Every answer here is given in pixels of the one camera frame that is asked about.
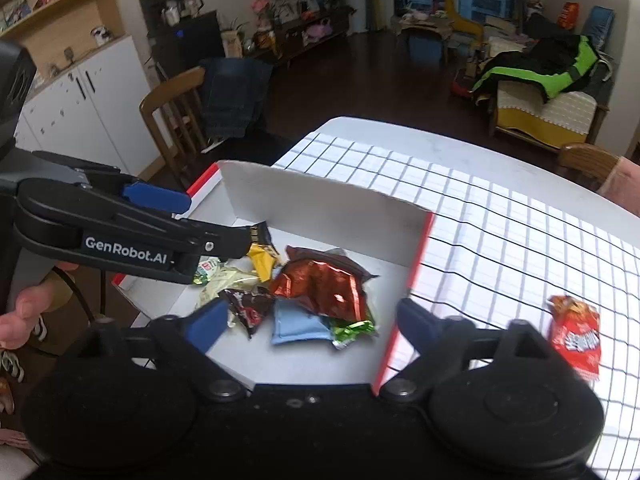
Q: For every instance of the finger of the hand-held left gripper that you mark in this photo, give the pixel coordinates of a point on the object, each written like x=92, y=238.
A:
x=220, y=240
x=155, y=197

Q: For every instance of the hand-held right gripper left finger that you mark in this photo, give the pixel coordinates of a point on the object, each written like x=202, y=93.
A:
x=210, y=325

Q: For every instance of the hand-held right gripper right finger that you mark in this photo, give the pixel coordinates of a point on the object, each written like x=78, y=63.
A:
x=415, y=327

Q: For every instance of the black triangular snack packet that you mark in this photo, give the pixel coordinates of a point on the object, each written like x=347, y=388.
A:
x=247, y=310

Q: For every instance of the cream green snack packet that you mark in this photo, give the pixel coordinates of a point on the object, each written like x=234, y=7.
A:
x=225, y=282

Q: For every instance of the yellow snack packet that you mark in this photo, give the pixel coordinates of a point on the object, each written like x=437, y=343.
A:
x=262, y=262

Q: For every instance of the silver green snack packet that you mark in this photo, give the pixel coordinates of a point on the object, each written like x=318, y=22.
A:
x=350, y=332

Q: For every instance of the light blue snack packet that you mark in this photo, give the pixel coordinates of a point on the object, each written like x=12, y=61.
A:
x=297, y=325

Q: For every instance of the copper foil snack packet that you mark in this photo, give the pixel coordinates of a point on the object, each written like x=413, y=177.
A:
x=315, y=280

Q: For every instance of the red cardboard box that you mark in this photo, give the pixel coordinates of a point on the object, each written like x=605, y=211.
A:
x=325, y=210

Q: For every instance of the red chip packet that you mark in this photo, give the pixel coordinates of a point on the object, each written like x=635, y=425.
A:
x=575, y=340

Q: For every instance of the person's left hand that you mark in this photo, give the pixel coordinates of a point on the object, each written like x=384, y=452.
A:
x=20, y=315

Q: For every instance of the wooden chair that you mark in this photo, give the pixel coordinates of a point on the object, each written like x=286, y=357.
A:
x=170, y=125
x=585, y=160

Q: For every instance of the white cabinet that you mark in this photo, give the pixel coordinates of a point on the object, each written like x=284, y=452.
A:
x=100, y=110

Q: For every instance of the white grid tablecloth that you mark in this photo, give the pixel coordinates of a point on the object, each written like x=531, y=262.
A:
x=500, y=240

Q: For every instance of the blue jeans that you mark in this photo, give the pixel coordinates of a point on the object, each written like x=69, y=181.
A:
x=230, y=100

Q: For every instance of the striped sandal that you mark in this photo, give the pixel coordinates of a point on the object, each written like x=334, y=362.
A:
x=11, y=365

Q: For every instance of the black cabinet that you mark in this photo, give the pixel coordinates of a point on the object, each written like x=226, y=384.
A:
x=200, y=35

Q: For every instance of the low wooden media cabinet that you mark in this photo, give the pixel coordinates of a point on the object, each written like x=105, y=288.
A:
x=310, y=40

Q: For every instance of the wooden armchair yellow cushion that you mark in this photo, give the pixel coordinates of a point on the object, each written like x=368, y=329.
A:
x=540, y=115

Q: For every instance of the pink cloth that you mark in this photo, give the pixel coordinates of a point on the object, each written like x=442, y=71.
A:
x=622, y=182

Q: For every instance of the blue storage bin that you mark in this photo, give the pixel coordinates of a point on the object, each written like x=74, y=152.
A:
x=427, y=47

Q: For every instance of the green black jacket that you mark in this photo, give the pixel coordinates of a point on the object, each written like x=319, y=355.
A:
x=565, y=75

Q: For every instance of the yellow toy slide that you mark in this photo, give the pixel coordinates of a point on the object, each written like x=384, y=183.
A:
x=462, y=17

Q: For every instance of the wooden wall shelf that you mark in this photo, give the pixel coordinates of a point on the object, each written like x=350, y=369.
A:
x=75, y=25

